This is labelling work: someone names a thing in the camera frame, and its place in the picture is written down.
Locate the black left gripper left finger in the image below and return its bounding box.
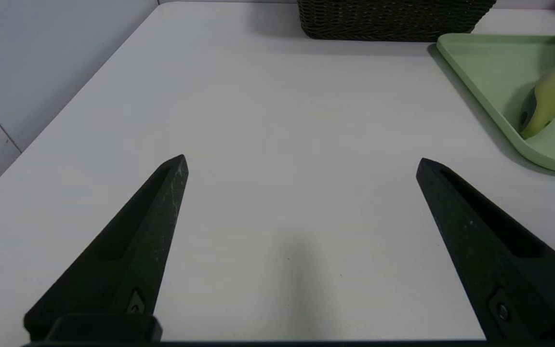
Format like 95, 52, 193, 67
23, 154, 189, 340

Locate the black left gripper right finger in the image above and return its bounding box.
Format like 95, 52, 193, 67
416, 158, 555, 342

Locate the green handled grey brush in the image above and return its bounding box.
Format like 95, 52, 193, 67
518, 19, 555, 140

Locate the dark brown wicker basket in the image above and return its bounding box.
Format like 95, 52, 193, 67
297, 0, 497, 41

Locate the light green plastic tray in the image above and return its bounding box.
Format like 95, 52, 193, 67
436, 33, 555, 174

